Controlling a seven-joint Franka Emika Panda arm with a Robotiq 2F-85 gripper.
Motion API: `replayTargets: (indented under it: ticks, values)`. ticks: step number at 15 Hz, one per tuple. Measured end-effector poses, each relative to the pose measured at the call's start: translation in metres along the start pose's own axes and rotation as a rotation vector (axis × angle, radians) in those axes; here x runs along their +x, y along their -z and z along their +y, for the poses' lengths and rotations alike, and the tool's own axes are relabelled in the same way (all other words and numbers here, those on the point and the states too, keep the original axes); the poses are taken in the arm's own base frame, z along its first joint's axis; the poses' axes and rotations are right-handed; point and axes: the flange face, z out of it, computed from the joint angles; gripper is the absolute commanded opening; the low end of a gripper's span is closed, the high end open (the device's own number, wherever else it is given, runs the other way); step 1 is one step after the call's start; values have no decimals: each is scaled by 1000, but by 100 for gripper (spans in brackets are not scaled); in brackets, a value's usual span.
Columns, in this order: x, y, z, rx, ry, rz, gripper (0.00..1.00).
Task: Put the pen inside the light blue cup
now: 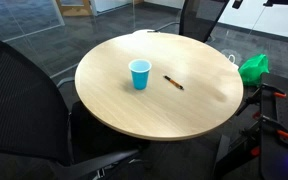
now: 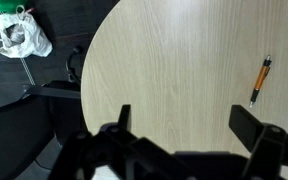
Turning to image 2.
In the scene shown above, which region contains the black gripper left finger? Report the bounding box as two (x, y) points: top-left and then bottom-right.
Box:
(117, 104), (132, 133)

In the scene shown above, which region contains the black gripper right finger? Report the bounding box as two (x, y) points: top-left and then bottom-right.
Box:
(228, 104), (265, 153)

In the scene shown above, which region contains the orange and black pen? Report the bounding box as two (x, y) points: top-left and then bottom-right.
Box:
(249, 54), (272, 108)

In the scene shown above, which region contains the white plastic bag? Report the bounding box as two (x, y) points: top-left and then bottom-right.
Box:
(0, 4), (54, 59)

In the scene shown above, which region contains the green plastic bag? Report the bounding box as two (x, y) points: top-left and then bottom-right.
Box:
(0, 0), (28, 14)

